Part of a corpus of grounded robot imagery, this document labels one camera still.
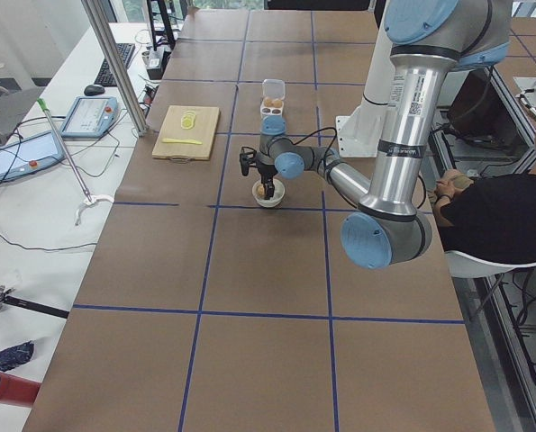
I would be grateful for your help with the aluminium frame post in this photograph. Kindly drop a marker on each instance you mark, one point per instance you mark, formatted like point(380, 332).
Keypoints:
point(103, 33)

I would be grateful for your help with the black computer mouse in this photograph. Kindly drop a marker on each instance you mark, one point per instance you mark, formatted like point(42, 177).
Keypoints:
point(93, 90)

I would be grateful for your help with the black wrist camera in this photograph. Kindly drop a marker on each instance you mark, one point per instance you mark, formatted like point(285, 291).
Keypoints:
point(247, 159)

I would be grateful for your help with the white chair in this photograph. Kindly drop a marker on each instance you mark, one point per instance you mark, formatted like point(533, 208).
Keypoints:
point(463, 265)

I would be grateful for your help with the clear plastic egg box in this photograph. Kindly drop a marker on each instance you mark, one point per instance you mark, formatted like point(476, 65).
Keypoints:
point(273, 97)

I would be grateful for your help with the near teach pendant tablet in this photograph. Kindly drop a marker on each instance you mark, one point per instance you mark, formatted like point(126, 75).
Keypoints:
point(30, 156)

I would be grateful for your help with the red cylinder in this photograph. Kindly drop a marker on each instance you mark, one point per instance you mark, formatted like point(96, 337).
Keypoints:
point(18, 391)

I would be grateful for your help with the seated person black shirt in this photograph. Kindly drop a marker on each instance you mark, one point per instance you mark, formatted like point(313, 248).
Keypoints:
point(490, 218)

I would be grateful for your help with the folded dark umbrella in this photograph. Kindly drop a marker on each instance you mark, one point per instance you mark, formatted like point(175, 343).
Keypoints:
point(15, 356)

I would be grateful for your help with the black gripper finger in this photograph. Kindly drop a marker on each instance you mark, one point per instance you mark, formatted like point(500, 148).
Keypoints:
point(270, 189)
point(265, 191)

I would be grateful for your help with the far teach pendant tablet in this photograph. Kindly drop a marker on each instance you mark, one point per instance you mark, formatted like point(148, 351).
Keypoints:
point(89, 118)

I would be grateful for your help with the reacher grabber stick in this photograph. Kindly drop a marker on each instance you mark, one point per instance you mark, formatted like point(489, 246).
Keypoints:
point(90, 199)

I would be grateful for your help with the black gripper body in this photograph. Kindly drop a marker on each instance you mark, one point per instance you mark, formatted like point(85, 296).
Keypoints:
point(265, 170)

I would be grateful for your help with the teach pendant tablet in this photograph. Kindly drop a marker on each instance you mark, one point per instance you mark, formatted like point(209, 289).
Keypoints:
point(89, 118)
point(30, 156)

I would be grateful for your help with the wooden cutting board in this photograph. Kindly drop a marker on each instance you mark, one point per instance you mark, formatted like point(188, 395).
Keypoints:
point(204, 130)

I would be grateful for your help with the brown paper table cover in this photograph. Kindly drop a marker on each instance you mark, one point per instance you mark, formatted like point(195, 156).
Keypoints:
point(200, 311)

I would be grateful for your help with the white bowl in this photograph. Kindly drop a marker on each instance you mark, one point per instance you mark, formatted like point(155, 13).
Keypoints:
point(276, 200)

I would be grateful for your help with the black tripod rod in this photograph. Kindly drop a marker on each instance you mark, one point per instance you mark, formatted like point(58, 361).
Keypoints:
point(7, 299)

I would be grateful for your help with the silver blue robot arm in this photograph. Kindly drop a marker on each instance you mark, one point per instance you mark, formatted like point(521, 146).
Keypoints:
point(430, 39)

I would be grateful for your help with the yellow plastic knife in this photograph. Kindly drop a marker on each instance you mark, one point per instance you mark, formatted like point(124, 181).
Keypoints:
point(182, 141)

